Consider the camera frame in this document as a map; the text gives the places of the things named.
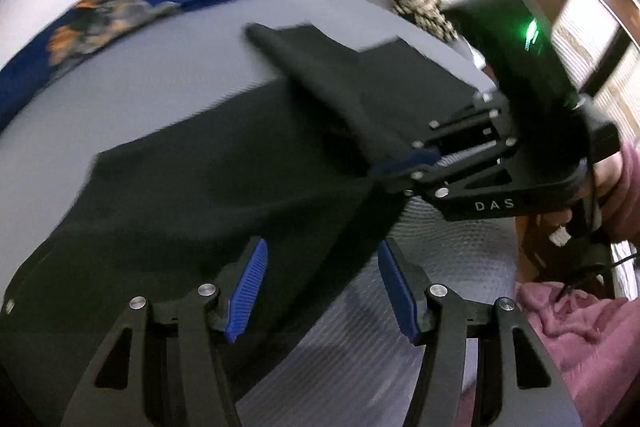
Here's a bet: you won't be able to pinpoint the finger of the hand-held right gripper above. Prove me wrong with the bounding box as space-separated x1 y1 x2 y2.
370 151 531 223
407 92 518 165

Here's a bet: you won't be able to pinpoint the black cable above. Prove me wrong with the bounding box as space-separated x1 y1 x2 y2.
560 254 640 300

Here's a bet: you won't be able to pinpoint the grey mesh mattress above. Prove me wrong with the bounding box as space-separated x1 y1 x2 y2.
0 0 521 427

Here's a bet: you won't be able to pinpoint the person's right hand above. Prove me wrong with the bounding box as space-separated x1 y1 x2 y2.
537 147 626 235

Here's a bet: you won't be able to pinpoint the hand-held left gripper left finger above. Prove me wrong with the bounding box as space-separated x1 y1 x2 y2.
60 237 268 427

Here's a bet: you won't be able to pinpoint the pink fleece clothing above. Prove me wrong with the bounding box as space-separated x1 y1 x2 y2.
515 279 640 427

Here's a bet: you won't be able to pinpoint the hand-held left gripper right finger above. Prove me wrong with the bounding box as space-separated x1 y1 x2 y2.
377 238 583 427

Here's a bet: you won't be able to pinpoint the person's right forearm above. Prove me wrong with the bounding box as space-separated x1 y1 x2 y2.
605 139 640 253

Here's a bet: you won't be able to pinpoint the black pants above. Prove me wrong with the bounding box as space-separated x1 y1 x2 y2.
0 22 501 408

